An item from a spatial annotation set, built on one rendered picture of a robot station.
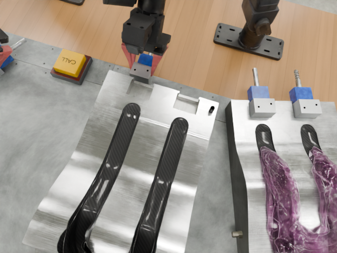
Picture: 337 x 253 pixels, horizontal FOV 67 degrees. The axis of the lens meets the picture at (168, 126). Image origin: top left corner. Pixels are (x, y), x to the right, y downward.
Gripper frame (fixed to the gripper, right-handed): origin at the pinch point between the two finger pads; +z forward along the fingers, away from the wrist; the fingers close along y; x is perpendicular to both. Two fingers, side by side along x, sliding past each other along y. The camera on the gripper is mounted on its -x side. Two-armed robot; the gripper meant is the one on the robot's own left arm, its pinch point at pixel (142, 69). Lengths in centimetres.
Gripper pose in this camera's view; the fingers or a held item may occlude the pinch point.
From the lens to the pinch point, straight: 65.2
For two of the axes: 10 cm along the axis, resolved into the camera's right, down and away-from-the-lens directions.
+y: 9.6, 2.9, -0.5
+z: -1.9, 7.4, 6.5
